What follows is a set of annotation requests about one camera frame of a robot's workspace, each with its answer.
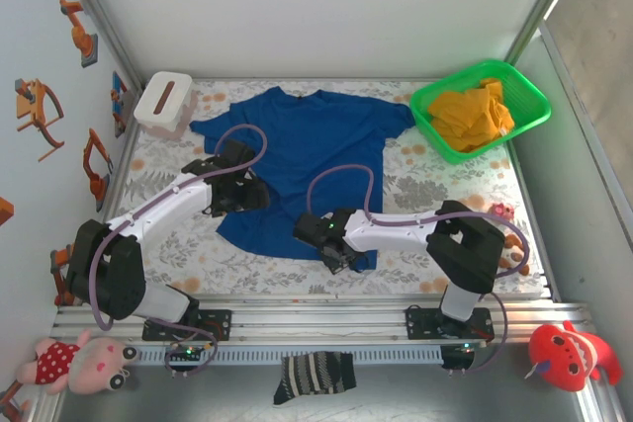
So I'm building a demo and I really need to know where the blue t-shirt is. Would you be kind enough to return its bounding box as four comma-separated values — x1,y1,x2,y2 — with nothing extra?
189,86,416,273

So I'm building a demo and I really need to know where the green plastic basket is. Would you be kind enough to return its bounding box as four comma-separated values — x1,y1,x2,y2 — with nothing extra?
408,59,553,165

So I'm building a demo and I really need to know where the white tissue box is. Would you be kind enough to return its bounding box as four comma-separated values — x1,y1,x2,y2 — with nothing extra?
133,70,199,139

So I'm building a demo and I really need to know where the floral table mat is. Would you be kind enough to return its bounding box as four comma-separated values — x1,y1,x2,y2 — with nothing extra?
96,78,551,297

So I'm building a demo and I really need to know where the black striped sock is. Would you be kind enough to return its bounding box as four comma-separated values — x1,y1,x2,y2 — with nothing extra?
273,351,357,407

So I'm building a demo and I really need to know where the yellow cloth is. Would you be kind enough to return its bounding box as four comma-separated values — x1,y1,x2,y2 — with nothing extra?
426,77,516,154

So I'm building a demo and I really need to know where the small brown dog toy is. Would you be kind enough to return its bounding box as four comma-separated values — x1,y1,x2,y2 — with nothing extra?
497,233,531,278

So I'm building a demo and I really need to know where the orange robot sticker grey plate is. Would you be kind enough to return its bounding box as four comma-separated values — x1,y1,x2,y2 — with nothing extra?
58,0,100,68

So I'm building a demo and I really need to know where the pink pig plush toy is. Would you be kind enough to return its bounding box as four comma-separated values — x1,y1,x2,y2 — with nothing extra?
18,328,140,396

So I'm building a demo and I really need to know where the red dinosaur plush toy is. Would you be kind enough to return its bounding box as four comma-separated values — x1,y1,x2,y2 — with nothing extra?
524,320,624,392

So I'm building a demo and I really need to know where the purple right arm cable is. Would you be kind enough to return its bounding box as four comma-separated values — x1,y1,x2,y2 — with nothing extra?
307,163,531,377

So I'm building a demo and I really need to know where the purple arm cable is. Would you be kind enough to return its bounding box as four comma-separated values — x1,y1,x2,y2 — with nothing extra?
88,124,269,379
307,163,531,377

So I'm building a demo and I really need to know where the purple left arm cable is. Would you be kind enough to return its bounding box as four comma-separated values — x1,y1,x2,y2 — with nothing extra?
88,124,269,379

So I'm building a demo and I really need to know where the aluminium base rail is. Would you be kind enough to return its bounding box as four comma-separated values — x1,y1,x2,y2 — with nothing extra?
50,293,597,344

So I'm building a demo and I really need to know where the white slotted cable duct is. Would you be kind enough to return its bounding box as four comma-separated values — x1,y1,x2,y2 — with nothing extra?
134,345,445,368

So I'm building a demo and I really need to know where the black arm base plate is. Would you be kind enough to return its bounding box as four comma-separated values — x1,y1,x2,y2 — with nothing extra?
405,306,496,343
141,308,233,343

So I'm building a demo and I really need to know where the blue orange machine wall sticker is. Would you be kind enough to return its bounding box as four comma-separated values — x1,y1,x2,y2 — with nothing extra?
111,70,129,139

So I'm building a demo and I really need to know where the aluminium frame post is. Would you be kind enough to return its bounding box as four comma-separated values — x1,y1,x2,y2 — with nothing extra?
51,0,145,92
492,0,593,92

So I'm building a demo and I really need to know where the orange claw gripper wall sticker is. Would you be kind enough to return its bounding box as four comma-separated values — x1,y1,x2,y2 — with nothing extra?
13,78,66,162

